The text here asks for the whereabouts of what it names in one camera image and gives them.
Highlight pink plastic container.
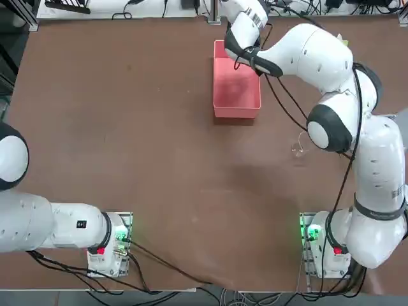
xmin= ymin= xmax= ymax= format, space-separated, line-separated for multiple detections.
xmin=212 ymin=40 xmax=262 ymax=119

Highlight large glass beaker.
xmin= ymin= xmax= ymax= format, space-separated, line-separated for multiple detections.
xmin=290 ymin=132 xmax=312 ymax=165

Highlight white bench top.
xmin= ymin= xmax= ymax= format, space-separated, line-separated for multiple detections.
xmin=36 ymin=0 xmax=408 ymax=18

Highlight thick black cable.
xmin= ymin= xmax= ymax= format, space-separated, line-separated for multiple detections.
xmin=126 ymin=238 xmax=214 ymax=285

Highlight aluminium frame post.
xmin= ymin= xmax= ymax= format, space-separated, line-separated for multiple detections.
xmin=207 ymin=0 xmax=221 ymax=25

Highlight black cable along right arm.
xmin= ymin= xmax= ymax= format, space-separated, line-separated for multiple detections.
xmin=233 ymin=22 xmax=366 ymax=224

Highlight black looped cable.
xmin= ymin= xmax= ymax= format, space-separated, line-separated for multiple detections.
xmin=113 ymin=0 xmax=141 ymax=20

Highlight black cables from left arm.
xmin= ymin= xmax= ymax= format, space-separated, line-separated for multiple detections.
xmin=27 ymin=250 xmax=152 ymax=294

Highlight black cable bundle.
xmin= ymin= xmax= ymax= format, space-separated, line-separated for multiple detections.
xmin=299 ymin=254 xmax=372 ymax=302

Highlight aluminium frame profile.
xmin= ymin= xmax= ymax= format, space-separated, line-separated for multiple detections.
xmin=19 ymin=0 xmax=40 ymax=32

